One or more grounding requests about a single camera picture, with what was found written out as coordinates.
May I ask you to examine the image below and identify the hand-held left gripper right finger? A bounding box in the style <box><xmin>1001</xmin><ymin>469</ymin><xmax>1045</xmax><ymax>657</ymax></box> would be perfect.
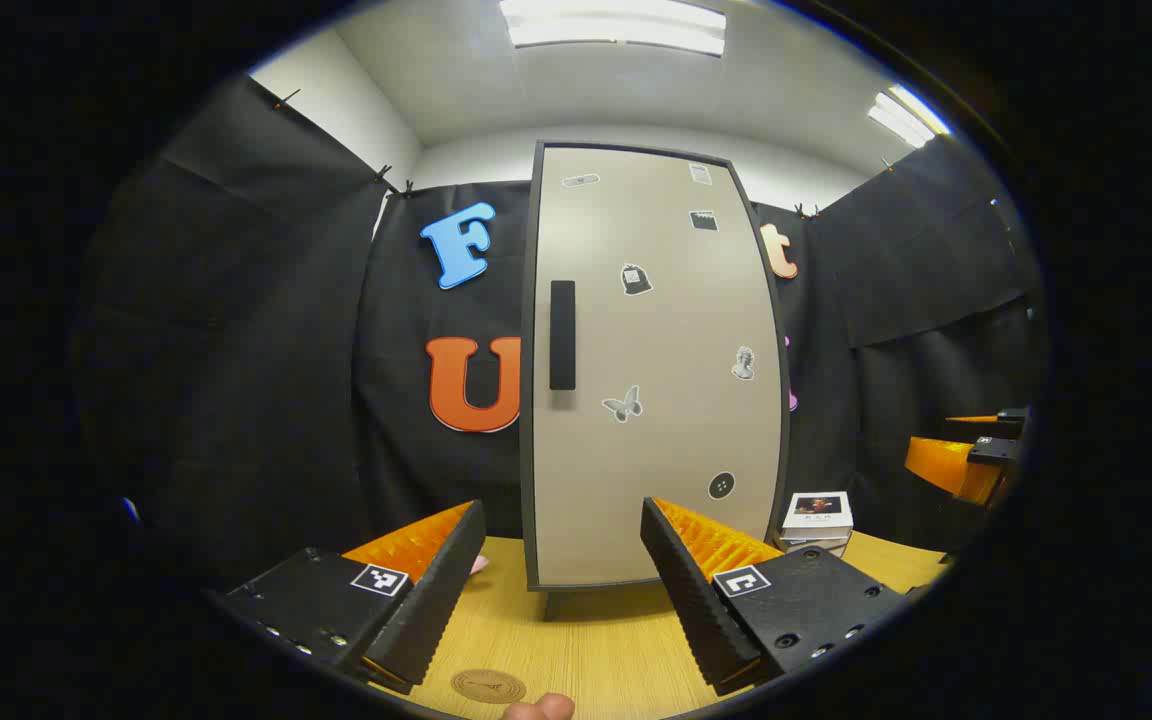
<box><xmin>639</xmin><ymin>496</ymin><xmax>910</xmax><ymax>698</ymax></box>

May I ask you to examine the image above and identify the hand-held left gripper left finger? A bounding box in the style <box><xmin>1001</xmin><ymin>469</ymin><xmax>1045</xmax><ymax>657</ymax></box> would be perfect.
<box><xmin>204</xmin><ymin>499</ymin><xmax>489</xmax><ymax>695</ymax></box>

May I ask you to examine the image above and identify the round brown coaster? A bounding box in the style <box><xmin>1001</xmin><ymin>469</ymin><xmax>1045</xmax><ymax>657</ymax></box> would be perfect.
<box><xmin>451</xmin><ymin>668</ymin><xmax>527</xmax><ymax>704</ymax></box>

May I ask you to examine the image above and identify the beige cabinet door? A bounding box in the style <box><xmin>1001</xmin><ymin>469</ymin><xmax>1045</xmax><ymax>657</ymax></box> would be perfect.
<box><xmin>521</xmin><ymin>140</ymin><xmax>792</xmax><ymax>593</ymax></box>

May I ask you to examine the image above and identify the black cabinet door handle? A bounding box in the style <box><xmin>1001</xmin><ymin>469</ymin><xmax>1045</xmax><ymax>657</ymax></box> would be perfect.
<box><xmin>549</xmin><ymin>280</ymin><xmax>577</xmax><ymax>392</ymax></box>

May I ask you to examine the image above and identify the grey book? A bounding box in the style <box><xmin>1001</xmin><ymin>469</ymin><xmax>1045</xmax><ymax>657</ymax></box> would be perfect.
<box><xmin>778</xmin><ymin>529</ymin><xmax>852</xmax><ymax>559</ymax></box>

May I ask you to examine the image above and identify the small ceiling light panel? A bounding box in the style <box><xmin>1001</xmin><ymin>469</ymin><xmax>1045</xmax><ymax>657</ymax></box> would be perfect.
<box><xmin>868</xmin><ymin>84</ymin><xmax>953</xmax><ymax>149</ymax></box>

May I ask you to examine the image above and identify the black backdrop cloth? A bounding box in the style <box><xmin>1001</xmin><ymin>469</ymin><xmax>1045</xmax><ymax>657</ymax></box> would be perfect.
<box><xmin>71</xmin><ymin>75</ymin><xmax>1047</xmax><ymax>601</ymax></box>

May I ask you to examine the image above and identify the large ceiling light panel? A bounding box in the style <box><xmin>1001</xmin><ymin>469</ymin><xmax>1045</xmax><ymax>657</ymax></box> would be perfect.
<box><xmin>499</xmin><ymin>0</ymin><xmax>727</xmax><ymax>57</ymax></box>

